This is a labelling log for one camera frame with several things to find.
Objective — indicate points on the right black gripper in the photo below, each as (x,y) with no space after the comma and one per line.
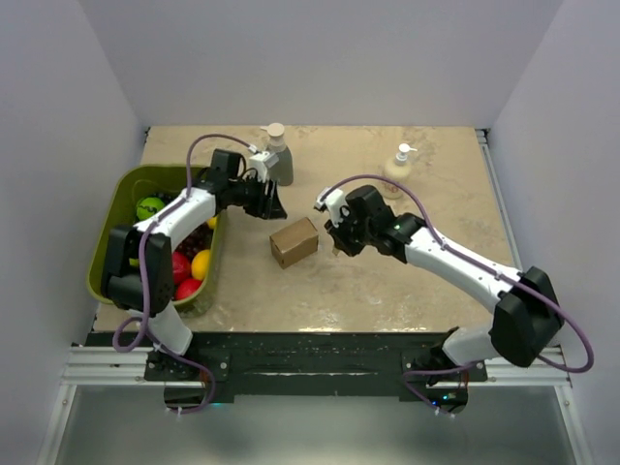
(338,233)

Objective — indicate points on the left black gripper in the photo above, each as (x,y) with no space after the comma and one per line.
(267,205)

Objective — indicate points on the brown cardboard express box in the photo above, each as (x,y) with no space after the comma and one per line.
(294,243)

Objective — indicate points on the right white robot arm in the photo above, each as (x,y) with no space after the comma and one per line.
(522,324)

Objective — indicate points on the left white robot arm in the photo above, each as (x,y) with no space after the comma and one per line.
(137,273)

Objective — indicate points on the grey pump bottle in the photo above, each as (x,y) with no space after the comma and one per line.
(282,171)

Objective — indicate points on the cream lotion pump bottle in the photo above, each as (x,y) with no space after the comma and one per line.
(397,169)

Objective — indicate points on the dark purple grape bunch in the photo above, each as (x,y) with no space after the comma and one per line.
(198,240)

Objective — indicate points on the yellow lemon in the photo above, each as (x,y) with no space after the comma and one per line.
(200,265)

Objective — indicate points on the red apple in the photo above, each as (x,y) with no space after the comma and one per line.
(181,268)

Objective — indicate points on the red dragon fruit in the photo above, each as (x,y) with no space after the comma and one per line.
(187,289)

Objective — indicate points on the green tennis ball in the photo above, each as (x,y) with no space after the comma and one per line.
(148,207)

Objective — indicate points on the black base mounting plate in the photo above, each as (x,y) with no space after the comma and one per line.
(307,364)

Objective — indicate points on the olive green plastic bin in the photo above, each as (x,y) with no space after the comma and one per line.
(136,184)

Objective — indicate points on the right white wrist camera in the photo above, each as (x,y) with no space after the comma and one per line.
(332,201)

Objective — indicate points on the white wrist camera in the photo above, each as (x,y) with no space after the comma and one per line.
(261,164)
(332,201)

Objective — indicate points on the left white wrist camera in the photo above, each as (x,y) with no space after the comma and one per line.
(261,164)

